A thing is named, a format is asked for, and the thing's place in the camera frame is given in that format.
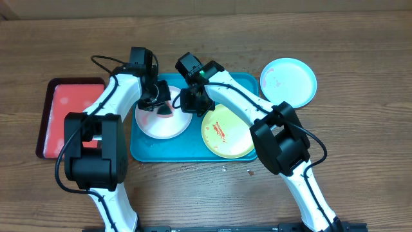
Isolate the pink green sponge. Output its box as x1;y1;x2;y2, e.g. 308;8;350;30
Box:
156;101;174;118

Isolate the white plate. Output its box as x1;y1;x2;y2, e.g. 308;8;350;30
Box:
135;86;192;139

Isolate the light blue plate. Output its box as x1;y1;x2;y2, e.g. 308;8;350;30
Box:
260;57;317;108

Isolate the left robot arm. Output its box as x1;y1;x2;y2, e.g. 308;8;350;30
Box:
55;47;172;231

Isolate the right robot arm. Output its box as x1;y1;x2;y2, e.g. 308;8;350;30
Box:
175;53;344;231

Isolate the blue plastic tray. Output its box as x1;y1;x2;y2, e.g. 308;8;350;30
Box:
130;73;259;162

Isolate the red water basin tray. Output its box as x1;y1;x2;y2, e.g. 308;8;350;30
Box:
35;77;105;159

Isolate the yellow-green plate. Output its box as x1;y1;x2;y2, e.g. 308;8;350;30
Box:
201;104;254;159

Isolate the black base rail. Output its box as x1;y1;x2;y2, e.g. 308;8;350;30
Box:
82;222;368;232

